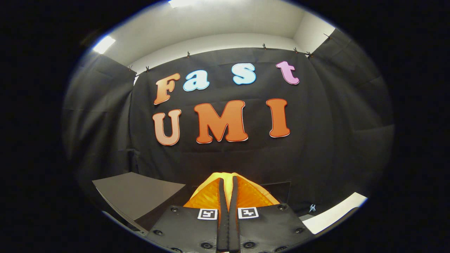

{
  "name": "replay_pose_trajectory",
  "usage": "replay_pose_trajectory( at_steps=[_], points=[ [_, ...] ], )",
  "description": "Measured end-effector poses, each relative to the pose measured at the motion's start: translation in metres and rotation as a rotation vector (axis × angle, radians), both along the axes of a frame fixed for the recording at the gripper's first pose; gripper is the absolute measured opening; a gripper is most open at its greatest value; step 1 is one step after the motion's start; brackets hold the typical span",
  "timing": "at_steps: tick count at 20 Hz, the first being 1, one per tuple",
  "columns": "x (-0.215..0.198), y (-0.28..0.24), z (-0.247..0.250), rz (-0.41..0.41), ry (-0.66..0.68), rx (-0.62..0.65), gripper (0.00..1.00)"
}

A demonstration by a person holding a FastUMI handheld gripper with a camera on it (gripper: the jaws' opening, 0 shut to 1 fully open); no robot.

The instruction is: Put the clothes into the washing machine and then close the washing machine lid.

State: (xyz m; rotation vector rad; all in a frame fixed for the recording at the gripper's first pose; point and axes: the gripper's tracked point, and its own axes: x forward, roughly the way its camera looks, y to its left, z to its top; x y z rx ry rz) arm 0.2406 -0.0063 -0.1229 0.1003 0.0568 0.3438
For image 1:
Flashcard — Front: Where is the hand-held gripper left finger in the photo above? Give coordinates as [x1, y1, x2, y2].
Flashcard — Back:
[146, 178, 230, 253]

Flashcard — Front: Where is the white table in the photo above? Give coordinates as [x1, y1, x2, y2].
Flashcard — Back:
[302, 192, 368, 235]

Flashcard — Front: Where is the black backdrop cloth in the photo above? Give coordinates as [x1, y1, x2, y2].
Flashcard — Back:
[63, 28, 394, 218]

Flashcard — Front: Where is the grey flat-topped stand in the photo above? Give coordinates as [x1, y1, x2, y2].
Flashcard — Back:
[92, 172, 186, 233]

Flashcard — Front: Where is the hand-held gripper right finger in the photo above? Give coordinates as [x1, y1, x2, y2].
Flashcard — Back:
[229, 176, 314, 253]

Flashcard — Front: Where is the yellow polo shirt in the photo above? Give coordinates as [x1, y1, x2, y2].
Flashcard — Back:
[192, 172, 271, 211]

